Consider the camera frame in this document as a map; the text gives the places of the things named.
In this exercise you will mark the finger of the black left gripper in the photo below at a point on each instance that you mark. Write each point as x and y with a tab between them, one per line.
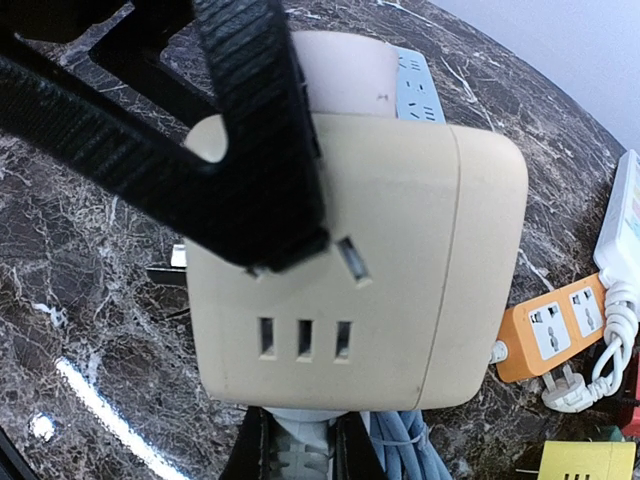
228	70

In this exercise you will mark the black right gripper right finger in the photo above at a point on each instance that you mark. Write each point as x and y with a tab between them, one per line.
354	455

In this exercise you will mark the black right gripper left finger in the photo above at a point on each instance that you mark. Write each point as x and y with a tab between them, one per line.
250	458

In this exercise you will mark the beige cube socket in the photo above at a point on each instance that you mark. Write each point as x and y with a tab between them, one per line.
402	309

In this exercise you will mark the yellow cube socket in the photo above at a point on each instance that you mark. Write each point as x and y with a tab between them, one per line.
565	460

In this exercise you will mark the red cube socket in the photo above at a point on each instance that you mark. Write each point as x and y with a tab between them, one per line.
628	420

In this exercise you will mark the orange plug adapter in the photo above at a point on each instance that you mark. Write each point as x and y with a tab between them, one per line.
546	331

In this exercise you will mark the small blue-white power strip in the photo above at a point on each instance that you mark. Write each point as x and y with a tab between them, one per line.
416	95

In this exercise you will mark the long white power strip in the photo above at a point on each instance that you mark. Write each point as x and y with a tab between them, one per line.
617	249

